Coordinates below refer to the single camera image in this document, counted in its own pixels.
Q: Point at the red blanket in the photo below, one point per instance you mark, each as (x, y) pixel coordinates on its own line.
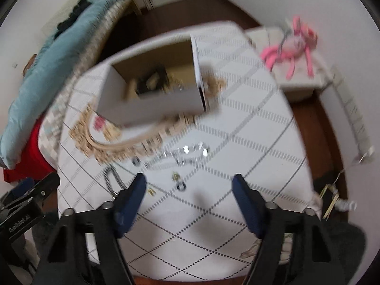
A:
(33, 164)

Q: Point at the white cardboard box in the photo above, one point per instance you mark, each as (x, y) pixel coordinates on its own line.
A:
(118, 101)

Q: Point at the pink plush toy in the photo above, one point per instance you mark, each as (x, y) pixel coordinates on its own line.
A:
(301, 40)

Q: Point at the white side box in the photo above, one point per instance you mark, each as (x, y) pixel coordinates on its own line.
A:
(263, 37)

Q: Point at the white wall socket strip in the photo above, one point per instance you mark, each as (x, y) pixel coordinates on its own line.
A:
(366, 151)

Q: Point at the black fitness band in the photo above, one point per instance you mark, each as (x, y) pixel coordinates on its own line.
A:
(154, 80)

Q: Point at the light blue quilt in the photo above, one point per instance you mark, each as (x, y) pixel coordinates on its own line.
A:
(45, 78)

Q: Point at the black ring earring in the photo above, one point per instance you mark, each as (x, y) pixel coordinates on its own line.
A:
(179, 183)

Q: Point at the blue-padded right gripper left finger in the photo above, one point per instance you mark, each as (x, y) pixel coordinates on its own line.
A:
(127, 203)

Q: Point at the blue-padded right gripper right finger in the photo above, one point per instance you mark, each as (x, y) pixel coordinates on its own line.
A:
(250, 203)

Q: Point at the white patterned tablecloth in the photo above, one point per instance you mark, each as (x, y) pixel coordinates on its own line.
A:
(249, 129)

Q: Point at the black clothing on bed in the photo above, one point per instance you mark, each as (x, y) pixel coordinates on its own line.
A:
(79, 8)

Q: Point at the checkered bed sheet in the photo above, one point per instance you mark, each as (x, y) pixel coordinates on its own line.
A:
(49, 134)

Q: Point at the small gold earring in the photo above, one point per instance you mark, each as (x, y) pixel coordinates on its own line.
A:
(151, 191)

